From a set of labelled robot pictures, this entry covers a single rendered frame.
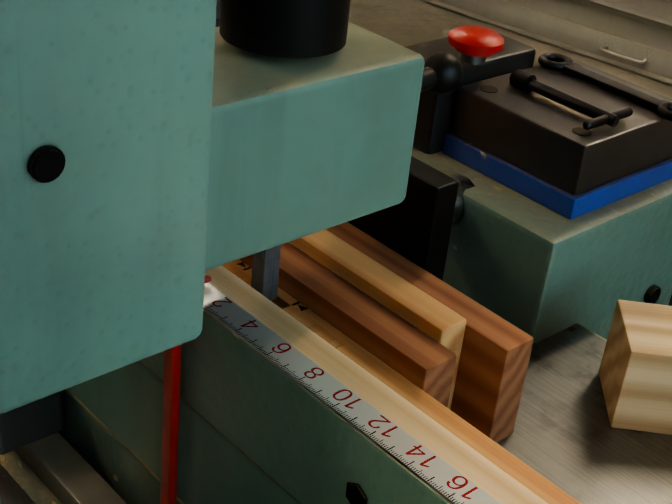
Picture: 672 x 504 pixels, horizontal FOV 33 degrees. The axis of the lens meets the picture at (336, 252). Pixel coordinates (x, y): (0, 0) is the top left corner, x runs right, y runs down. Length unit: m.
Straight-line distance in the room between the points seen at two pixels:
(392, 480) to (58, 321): 0.13
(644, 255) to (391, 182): 0.19
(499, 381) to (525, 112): 0.16
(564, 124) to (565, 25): 3.30
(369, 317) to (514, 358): 0.06
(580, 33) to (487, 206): 3.29
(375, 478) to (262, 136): 0.13
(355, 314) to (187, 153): 0.16
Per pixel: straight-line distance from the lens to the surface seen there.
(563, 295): 0.58
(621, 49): 3.80
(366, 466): 0.42
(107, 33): 0.33
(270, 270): 0.51
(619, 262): 0.62
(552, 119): 0.59
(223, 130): 0.41
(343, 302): 0.50
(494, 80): 0.62
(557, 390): 0.55
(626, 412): 0.54
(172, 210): 0.36
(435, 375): 0.47
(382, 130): 0.47
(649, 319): 0.54
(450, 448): 0.43
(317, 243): 0.53
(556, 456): 0.52
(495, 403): 0.50
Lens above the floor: 1.22
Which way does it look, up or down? 30 degrees down
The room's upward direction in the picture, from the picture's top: 6 degrees clockwise
